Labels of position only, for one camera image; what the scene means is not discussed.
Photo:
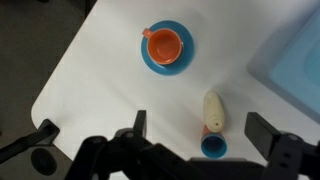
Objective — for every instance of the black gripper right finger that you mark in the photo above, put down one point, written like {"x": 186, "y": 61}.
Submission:
{"x": 269, "y": 142}

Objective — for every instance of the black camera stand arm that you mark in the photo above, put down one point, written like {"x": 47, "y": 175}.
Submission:
{"x": 43, "y": 136}

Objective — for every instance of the white toy bottle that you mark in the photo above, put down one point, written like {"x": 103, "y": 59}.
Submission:
{"x": 214, "y": 117}

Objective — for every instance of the small blue orange cup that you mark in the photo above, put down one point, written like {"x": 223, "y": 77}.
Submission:
{"x": 213, "y": 145}

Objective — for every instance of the orange toy teacup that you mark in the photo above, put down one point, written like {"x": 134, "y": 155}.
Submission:
{"x": 164, "y": 45}

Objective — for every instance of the light blue toy sink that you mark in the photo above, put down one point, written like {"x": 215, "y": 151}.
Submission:
{"x": 288, "y": 63}

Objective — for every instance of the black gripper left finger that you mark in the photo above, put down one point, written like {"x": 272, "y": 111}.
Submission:
{"x": 140, "y": 124}

